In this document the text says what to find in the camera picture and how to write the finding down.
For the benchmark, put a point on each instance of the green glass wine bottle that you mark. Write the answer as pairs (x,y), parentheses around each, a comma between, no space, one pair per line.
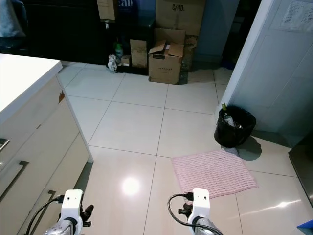
(227,116)

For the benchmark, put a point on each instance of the dark steel appliance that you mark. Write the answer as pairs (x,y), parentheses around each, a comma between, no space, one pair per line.
(303,166)

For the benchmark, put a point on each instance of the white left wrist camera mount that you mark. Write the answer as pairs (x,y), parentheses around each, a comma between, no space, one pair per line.
(72,200)

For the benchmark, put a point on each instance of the white paper notice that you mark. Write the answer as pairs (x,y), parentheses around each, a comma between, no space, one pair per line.
(298,14)

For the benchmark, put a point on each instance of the pink woven floor mat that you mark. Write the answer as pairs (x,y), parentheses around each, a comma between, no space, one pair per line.
(212,171)

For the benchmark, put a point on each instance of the grey cloth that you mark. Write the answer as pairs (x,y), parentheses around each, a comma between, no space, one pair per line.
(10,19)

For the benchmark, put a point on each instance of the white kitchen island cabinet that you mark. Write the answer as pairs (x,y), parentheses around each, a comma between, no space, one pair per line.
(44,127)

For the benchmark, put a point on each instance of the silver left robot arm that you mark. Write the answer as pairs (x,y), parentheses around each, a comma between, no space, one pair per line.
(61,229)

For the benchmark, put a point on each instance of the large printed cardboard box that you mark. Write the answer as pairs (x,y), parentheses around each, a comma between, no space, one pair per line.
(181,19)

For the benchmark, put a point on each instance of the small flat cardboard box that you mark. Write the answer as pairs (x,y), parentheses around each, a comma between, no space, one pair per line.
(138,54)

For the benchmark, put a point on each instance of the open brown cardboard box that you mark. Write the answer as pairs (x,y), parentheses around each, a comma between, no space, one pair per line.
(164,68)

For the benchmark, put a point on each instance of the black trash bin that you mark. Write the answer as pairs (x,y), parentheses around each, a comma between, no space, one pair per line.
(232,138)

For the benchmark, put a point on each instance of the narrow brown cardboard box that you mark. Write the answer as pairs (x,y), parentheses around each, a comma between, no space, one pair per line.
(106,9)

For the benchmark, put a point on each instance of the green plastic bottle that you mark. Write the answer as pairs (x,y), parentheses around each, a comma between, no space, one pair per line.
(119,51)

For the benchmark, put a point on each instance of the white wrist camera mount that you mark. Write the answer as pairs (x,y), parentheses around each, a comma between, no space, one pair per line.
(199,200)
(72,200)

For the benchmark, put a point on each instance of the blue object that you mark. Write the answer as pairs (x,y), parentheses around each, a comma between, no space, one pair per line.
(305,230)

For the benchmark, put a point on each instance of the white crumpled bag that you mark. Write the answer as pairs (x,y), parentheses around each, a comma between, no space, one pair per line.
(112,63)

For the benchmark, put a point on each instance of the black shelf unit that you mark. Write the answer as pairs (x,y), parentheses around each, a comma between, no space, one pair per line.
(139,30)

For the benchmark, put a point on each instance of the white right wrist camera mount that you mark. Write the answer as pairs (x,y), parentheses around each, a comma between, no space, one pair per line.
(199,200)

